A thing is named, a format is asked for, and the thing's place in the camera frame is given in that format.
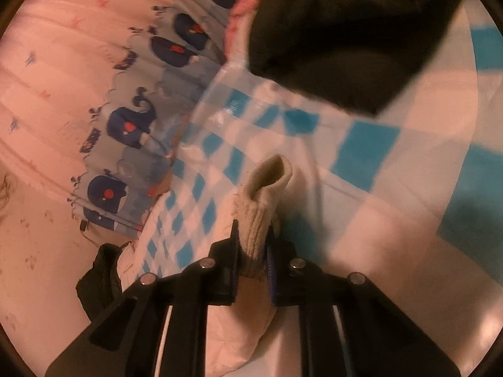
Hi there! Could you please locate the black jacket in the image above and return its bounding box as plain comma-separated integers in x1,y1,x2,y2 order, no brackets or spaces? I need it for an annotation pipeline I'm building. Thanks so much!
247,0,466,117

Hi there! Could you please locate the whale print curtain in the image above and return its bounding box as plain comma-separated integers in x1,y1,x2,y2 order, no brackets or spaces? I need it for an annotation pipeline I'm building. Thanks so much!
0,0,276,240

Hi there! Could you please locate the blue checkered plastic tablecloth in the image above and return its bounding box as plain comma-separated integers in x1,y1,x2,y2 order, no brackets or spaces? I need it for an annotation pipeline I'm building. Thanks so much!
134,0,501,377

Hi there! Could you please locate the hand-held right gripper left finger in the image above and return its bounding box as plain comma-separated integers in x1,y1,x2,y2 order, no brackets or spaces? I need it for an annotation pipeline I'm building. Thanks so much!
45,220,240,377

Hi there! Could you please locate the pink frilled cloth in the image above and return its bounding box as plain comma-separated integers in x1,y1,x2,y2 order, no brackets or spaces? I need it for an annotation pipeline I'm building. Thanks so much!
225,0,278,63

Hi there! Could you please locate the black cloth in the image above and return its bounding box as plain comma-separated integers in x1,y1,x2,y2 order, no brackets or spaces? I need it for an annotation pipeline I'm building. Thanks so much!
76,243,127,323

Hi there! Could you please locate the thin dark cable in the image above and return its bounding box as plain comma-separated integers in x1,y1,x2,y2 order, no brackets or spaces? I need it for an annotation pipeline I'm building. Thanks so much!
80,221,103,250

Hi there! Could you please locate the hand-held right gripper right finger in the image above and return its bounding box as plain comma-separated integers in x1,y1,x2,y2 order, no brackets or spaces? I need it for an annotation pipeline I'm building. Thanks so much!
265,224,460,377

